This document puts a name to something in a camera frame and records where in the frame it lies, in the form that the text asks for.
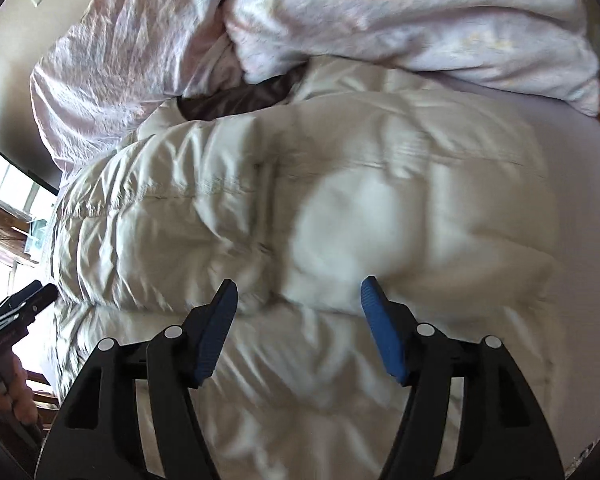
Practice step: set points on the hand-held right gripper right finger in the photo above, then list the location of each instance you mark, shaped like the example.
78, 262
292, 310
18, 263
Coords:
382, 330

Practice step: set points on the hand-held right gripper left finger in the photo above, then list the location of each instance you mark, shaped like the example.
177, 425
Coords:
219, 330

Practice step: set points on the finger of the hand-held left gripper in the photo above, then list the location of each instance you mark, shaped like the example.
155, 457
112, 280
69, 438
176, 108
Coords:
25, 302

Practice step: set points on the cream puffer jacket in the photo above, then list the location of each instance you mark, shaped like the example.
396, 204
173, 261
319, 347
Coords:
280, 185

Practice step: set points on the person's left hand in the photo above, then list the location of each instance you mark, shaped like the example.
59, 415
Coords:
22, 395

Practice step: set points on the wooden chair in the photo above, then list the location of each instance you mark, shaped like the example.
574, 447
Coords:
5, 240

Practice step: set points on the pink crumpled duvet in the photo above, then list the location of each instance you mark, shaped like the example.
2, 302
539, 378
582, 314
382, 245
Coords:
130, 60

